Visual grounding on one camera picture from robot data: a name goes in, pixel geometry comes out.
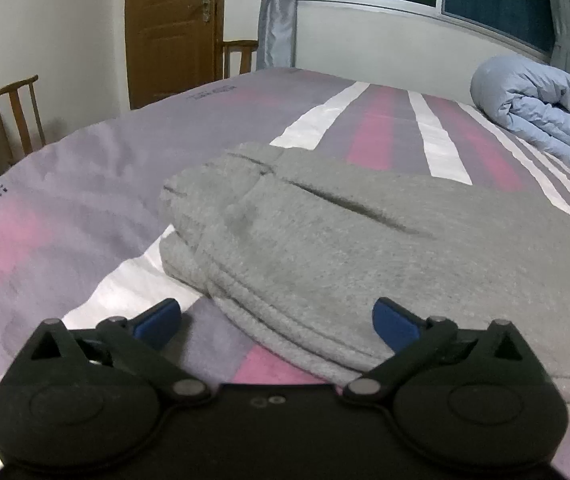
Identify striped pink grey bed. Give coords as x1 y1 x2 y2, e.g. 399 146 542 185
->
0 66 570 480

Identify brown wooden door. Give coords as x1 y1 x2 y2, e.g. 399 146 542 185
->
125 0 226 111

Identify folded light blue duvet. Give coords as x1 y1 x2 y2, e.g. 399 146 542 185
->
470 56 570 179

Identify grey sweatshirt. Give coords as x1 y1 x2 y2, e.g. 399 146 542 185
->
159 141 570 404

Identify wooden chair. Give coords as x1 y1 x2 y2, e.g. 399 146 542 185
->
0 75 46 172
222 40 260 80

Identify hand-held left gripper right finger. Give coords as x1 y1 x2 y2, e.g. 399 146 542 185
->
342 297 538 406

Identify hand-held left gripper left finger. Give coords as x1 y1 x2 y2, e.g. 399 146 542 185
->
22 298 213 404

